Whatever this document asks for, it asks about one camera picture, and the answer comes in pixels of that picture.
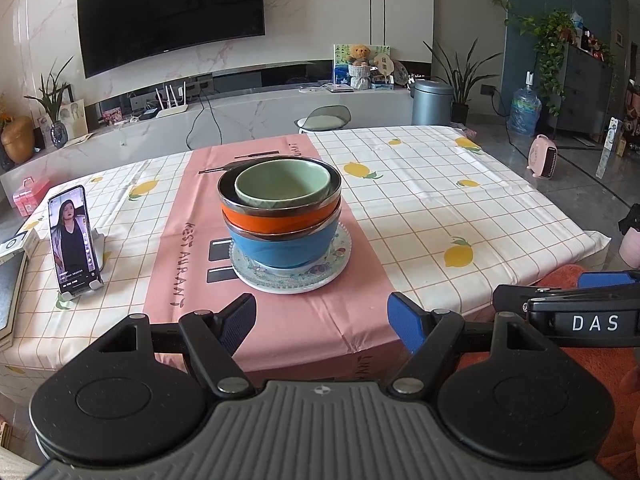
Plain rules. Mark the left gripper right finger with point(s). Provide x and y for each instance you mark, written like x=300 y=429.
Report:
x=433 y=341

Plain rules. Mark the grey round trash bin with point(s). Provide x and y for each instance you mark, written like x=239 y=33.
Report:
x=432 y=102

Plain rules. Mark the pink space heater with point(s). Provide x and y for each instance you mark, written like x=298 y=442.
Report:
x=542 y=157

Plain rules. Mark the hanging ivy plant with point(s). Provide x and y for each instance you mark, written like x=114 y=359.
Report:
x=552 y=33

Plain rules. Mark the pink storage box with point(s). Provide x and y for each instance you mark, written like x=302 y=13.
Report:
x=30 y=194

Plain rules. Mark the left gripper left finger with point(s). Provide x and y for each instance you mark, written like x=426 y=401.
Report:
x=210 y=341

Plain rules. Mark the smartphone on stand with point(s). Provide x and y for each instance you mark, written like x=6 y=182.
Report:
x=70 y=230

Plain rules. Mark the white wifi router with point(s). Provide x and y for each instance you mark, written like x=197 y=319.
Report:
x=171 y=100

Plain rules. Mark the plant in blue vase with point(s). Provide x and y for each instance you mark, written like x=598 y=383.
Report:
x=51 y=94

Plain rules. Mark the small grey stool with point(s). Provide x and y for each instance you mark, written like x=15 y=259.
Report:
x=325 y=118

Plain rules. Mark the blue steel bowl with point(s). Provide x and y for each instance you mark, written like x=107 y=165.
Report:
x=289 y=250

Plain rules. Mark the orange steel bowl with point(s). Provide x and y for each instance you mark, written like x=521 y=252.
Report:
x=276 y=221

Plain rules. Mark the brown ceramic vase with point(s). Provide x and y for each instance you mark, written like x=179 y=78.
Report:
x=18 y=139

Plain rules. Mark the black wall television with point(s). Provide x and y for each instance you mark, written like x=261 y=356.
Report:
x=113 y=33

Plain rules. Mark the green ceramic bowl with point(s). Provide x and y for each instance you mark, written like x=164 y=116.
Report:
x=282 y=183

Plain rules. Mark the teddy bear in basket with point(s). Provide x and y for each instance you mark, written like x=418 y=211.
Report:
x=359 y=69

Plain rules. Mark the potted long-leaf plant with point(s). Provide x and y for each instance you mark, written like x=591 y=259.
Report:
x=461 y=74

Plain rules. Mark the blue water jug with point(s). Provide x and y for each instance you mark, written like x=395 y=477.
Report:
x=525 y=109

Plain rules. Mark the checked lemon tablecloth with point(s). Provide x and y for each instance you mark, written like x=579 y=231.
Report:
x=429 y=213

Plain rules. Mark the round paper fan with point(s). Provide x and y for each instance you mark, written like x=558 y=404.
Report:
x=382 y=69

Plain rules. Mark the dark grey cabinet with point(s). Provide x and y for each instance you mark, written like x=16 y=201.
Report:
x=586 y=82

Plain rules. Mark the clear glass floral plate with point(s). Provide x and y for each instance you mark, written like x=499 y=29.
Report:
x=307 y=278

